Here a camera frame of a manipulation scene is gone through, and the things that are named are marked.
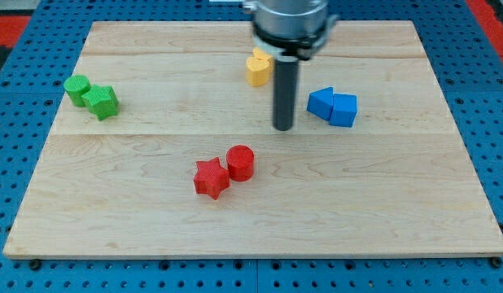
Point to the green star block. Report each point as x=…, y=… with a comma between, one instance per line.
x=101, y=100

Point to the red star block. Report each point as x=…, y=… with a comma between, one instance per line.
x=211, y=178

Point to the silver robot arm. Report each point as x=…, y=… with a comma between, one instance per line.
x=291, y=31

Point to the green cylinder block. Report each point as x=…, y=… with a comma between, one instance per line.
x=75, y=87

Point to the yellow block behind heart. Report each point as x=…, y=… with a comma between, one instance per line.
x=261, y=54

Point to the blue cube block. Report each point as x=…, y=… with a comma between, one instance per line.
x=344, y=110

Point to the red cylinder block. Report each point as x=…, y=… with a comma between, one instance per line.
x=240, y=160

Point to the blue triangle block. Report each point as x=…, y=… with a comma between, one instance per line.
x=320, y=103

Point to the wooden board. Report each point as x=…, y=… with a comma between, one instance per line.
x=398, y=184

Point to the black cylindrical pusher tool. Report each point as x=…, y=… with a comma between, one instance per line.
x=285, y=80

